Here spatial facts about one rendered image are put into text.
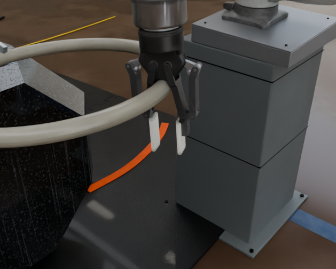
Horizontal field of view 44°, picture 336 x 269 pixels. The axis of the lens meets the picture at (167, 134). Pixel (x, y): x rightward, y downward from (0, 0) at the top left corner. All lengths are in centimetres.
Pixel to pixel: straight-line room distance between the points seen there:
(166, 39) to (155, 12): 5
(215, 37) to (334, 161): 120
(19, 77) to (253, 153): 83
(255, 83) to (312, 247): 78
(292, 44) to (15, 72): 85
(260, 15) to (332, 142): 125
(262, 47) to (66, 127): 88
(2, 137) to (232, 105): 101
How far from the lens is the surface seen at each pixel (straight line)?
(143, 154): 227
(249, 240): 180
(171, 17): 66
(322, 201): 212
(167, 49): 68
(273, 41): 140
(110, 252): 176
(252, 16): 152
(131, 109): 65
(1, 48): 104
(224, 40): 145
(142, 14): 67
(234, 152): 159
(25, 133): 62
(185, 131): 76
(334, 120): 282
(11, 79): 132
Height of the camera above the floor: 130
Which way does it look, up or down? 32 degrees down
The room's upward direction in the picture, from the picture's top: straight up
